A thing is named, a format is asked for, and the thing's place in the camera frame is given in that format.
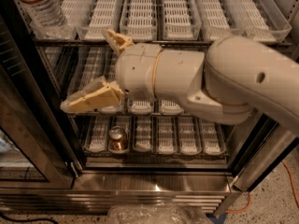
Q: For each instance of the glass fridge door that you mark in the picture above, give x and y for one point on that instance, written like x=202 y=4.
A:
x=19 y=124

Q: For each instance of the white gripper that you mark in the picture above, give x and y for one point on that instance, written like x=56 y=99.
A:
x=136 y=69

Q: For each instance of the clear plastic bag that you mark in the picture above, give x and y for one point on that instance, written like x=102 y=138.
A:
x=151 y=214

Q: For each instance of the shelf tray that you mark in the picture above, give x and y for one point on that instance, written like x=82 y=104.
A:
x=189 y=142
x=100 y=14
x=143 y=134
x=180 y=20
x=169 y=108
x=139 y=19
x=71 y=11
x=264 y=21
x=96 y=140
x=91 y=63
x=124 y=122
x=166 y=140
x=219 y=18
x=140 y=107
x=212 y=140
x=109 y=75

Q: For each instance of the clear plastic water bottle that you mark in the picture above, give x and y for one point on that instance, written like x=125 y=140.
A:
x=45 y=13

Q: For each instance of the gold drink can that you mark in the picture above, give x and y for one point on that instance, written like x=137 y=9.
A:
x=118 y=141

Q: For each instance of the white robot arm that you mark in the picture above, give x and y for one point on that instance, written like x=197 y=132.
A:
x=223 y=84

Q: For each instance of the stainless steel fridge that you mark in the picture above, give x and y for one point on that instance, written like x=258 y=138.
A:
x=253 y=147

